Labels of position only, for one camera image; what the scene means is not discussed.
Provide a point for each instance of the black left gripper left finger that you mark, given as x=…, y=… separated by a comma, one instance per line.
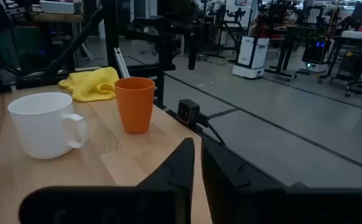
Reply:
x=181, y=168

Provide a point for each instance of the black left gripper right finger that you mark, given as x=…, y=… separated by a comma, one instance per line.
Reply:
x=230, y=186

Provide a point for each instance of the orange plastic cup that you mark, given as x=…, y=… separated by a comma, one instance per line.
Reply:
x=135, y=105

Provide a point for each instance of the white ceramic mug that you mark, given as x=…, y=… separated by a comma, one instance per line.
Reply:
x=41, y=130

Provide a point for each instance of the wooden shelf with black legs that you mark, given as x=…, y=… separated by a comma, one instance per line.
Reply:
x=56, y=17

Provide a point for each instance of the silver aluminium bar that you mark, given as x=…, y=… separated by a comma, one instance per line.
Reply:
x=122, y=63

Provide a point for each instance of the yellow cloth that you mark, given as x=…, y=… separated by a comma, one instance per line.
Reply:
x=90, y=85

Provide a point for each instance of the white mobile cabinet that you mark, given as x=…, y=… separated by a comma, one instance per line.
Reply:
x=251, y=53

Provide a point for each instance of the black equipment stand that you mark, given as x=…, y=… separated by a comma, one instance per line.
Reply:
x=285, y=46

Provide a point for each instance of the black machine with blue lights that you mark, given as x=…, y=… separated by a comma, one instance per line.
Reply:
x=316, y=51

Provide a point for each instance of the black workbench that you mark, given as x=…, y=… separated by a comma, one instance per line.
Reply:
x=355, y=42

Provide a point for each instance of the small black table-level camera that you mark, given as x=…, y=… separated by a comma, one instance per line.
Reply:
x=187, y=112

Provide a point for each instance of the black aluminium table frame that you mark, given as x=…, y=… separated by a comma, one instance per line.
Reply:
x=111, y=37

